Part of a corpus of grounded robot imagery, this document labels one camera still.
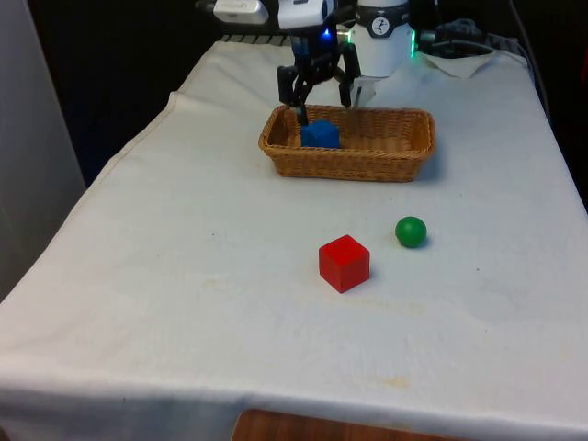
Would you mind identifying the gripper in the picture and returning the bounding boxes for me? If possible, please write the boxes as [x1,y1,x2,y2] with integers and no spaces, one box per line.
[277,25,362,127]

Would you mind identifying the green ball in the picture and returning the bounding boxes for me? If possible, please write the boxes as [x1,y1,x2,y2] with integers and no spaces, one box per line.
[394,216,428,249]

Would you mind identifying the wicker basket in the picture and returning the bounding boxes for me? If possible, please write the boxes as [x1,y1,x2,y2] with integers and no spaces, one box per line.
[257,104,437,184]

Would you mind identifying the blue cube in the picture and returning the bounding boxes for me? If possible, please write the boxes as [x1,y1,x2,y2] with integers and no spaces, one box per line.
[300,119,341,150]

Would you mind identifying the red cube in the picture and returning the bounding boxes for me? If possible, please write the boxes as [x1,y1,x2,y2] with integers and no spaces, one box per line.
[318,233,371,295]

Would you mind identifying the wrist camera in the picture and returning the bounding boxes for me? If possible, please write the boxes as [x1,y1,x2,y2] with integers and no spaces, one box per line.
[212,0,270,25]

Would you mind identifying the grey cable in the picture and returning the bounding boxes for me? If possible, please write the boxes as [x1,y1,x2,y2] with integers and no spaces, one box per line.
[508,0,552,121]

